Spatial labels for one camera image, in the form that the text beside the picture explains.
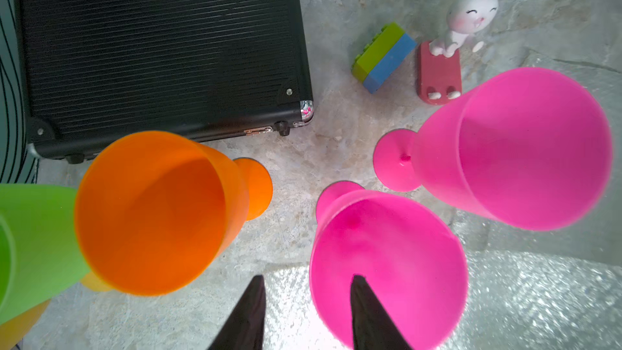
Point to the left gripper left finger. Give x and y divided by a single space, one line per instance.
244 328

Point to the magenta wine glass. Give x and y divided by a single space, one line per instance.
531 148

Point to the green blue toy block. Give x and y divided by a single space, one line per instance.
382 56

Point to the yellow wine glass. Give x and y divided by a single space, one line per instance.
14 330

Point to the black hard case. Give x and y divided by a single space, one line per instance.
94 71

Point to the green plastic wine glass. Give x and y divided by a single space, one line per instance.
40 254

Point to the pink wine glass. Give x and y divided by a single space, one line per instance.
412 261

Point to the bubble wrap of pink glass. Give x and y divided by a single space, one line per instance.
515 301

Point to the orange plastic wine glass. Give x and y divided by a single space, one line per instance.
155 209

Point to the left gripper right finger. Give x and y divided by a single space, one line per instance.
372 327

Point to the small bunny figurine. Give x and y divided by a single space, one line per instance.
440 79

